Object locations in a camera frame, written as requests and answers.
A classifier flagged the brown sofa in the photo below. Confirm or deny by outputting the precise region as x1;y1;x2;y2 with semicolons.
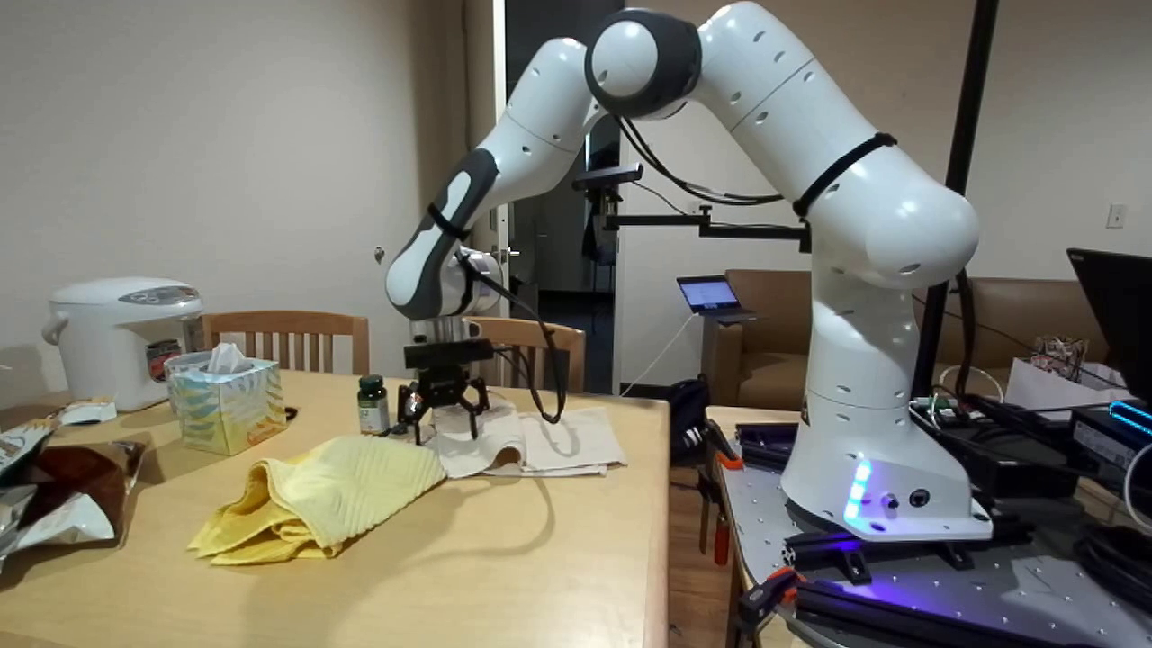
705;267;1110;411

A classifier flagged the black box with blue light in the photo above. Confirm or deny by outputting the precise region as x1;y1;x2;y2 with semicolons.
1070;399;1152;482

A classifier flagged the white electric water boiler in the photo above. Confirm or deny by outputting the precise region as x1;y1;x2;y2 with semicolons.
44;277;210;414

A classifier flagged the black laptop screen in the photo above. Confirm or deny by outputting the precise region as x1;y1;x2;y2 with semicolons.
1063;246;1152;411

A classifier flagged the red black clamp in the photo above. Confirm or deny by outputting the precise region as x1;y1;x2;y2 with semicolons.
733;562;806;626

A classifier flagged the silver snack bag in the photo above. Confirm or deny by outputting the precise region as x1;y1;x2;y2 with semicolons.
0;489;120;567

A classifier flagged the patterned tissue box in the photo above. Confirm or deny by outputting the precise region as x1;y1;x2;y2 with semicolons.
163;338;287;459

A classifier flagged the dark green pill bottle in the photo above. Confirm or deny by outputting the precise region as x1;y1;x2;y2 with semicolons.
354;369;395;438

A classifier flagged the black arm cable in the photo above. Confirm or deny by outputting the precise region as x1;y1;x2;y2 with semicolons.
459;103;788;433

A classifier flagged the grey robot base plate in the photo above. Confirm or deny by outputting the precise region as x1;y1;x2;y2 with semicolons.
716;459;1152;648

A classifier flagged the brown snack bag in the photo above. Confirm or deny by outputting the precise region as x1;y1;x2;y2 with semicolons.
23;435;153;542

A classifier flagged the wooden slat-back chair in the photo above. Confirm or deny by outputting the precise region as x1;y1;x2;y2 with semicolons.
194;306;374;379
465;314;589;394

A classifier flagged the small blue-screen tablet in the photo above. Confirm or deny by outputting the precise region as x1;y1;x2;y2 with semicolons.
673;273;749;321

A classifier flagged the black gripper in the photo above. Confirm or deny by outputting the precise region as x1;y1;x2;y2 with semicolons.
395;338;497;447

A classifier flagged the white crumpled wrapper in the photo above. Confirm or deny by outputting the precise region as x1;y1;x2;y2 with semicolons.
54;399;121;433

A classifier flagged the black camera on boom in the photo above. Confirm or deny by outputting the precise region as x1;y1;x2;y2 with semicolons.
576;162;811;261

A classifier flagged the black stand pole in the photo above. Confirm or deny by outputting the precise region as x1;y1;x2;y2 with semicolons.
912;0;1002;408

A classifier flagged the beige cloth towel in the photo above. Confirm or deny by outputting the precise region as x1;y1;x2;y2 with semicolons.
423;399;630;482

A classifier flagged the yellow cloth towel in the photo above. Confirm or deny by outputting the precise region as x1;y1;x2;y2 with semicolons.
187;433;449;567

